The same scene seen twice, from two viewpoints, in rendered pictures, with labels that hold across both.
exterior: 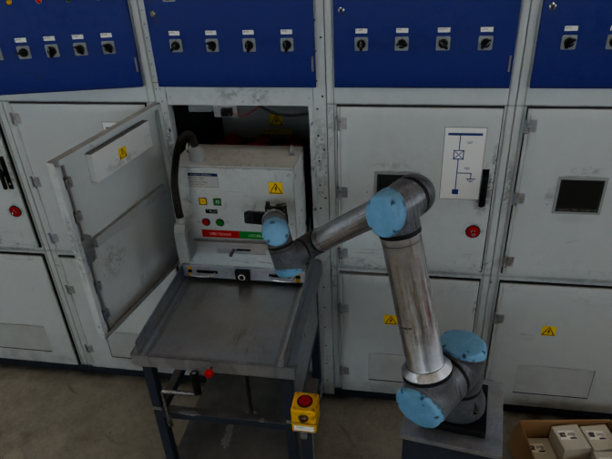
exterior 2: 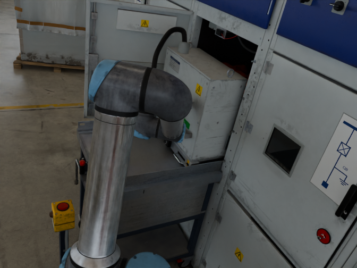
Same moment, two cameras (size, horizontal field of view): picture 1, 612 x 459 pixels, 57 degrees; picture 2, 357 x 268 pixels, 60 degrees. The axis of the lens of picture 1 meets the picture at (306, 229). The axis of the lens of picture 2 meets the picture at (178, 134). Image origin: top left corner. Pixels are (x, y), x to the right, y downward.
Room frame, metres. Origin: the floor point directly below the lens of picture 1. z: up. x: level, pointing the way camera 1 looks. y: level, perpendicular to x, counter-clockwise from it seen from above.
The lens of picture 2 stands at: (0.93, -0.91, 1.87)
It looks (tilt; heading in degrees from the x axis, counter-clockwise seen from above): 30 degrees down; 47
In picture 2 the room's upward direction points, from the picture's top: 11 degrees clockwise
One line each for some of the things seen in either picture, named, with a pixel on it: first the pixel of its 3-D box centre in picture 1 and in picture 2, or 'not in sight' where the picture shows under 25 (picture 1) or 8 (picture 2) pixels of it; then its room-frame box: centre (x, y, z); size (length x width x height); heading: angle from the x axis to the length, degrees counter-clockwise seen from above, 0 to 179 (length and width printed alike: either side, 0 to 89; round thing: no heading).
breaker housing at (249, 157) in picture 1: (252, 192); (215, 100); (2.25, 0.23, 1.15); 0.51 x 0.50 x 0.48; 169
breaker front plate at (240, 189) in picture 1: (237, 221); (177, 102); (2.00, 0.28, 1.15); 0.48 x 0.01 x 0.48; 79
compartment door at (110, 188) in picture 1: (127, 216); (136, 65); (1.98, 0.70, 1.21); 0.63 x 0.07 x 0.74; 158
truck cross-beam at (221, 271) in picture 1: (244, 270); (172, 140); (2.01, 0.27, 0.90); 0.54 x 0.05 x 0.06; 79
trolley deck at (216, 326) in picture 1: (236, 308); (146, 153); (1.85, 0.31, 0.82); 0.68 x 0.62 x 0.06; 169
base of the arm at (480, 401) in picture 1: (457, 391); not in sight; (1.34, -0.48, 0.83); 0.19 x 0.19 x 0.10
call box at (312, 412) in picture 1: (305, 412); (62, 215); (1.26, 0.03, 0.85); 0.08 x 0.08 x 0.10; 79
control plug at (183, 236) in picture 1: (184, 239); not in sight; (1.97, 0.50, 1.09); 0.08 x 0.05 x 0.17; 169
